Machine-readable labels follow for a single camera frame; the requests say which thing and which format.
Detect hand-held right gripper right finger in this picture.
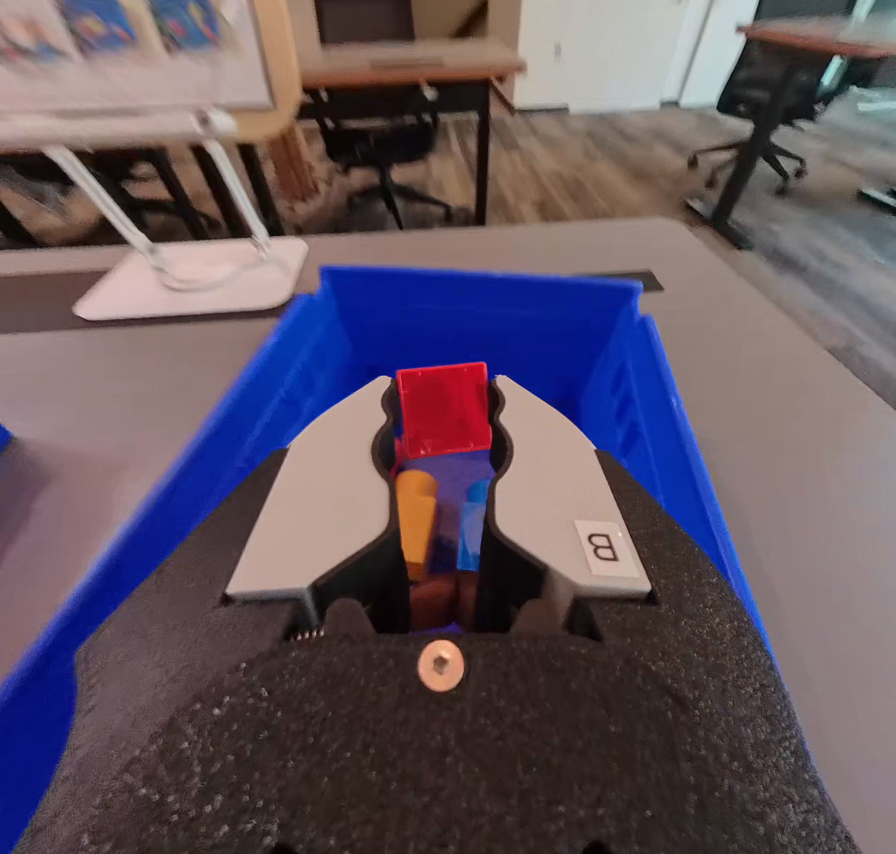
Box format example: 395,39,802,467
475,374,654,634

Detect white poster stand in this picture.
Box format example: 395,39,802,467
42,108,310,322

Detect black office chair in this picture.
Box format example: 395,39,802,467
688,0,876,197
308,0,456,232

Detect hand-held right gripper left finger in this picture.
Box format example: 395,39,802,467
223,375,412,635

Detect wooden top office desk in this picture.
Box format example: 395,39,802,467
686,17,896,252
300,35,527,226

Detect orange toy block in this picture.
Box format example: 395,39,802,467
394,469,442,583

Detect blue toy block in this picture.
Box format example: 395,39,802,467
455,479,492,575

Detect red toy block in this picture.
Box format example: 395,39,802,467
395,361,494,458

